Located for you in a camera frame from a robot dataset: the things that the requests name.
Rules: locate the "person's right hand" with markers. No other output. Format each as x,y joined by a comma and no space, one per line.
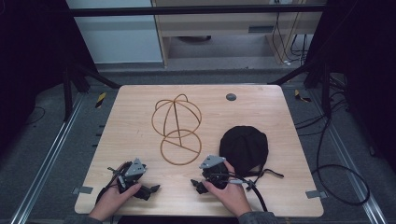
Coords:
232,196

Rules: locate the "grey metal table bracket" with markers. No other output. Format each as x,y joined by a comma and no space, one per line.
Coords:
83,190
316,194

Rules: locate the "light wooden desk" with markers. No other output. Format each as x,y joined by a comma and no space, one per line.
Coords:
218,26

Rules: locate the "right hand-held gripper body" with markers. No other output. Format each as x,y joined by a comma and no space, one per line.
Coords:
216,175

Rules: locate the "black horizontal frame bar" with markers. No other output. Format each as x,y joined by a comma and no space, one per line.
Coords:
186,10

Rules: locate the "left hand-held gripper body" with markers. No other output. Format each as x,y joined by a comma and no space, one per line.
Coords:
134,171

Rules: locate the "white cabinet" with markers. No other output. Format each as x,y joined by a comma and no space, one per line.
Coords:
115,34

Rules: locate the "black metal stand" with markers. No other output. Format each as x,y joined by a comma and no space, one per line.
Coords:
314,74
74,84

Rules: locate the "aluminium floor rail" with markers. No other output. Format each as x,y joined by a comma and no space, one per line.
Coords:
351,161
43,161

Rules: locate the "yellow black striped tape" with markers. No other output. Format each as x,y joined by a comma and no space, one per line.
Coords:
301,96
100,99

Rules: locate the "black cap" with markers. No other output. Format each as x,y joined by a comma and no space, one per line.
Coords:
244,146

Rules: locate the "person's left hand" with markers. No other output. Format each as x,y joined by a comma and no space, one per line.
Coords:
112,200

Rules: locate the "grey round table grommet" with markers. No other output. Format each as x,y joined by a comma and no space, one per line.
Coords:
231,97

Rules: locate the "black curtain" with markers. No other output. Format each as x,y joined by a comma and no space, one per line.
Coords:
31,62
364,62

